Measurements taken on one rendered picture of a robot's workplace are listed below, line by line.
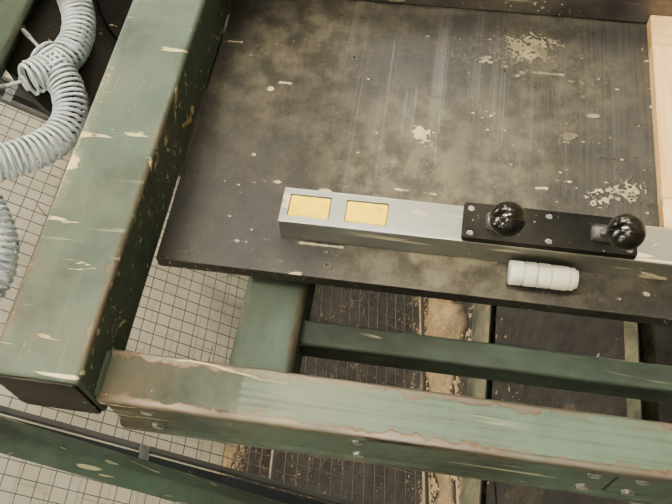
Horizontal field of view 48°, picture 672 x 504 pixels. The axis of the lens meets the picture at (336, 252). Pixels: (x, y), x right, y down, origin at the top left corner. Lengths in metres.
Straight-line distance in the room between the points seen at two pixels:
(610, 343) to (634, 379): 1.94
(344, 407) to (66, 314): 0.31
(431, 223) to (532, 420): 0.26
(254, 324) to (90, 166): 0.27
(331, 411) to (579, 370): 0.32
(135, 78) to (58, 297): 0.31
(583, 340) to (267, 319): 2.18
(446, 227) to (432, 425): 0.24
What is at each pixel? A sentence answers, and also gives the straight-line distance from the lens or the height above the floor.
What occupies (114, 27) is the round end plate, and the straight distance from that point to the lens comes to 1.71.
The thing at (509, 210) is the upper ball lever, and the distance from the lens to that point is 0.79.
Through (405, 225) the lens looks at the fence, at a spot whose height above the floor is 1.58.
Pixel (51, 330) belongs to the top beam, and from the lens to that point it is 0.85.
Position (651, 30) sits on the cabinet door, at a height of 1.30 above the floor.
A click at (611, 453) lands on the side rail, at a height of 1.39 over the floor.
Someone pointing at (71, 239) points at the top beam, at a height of 1.92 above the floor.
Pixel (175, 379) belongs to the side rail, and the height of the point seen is 1.77.
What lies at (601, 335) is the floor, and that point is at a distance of 2.96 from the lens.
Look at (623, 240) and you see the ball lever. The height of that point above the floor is 1.45.
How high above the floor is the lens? 1.97
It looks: 22 degrees down
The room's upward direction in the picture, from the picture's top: 68 degrees counter-clockwise
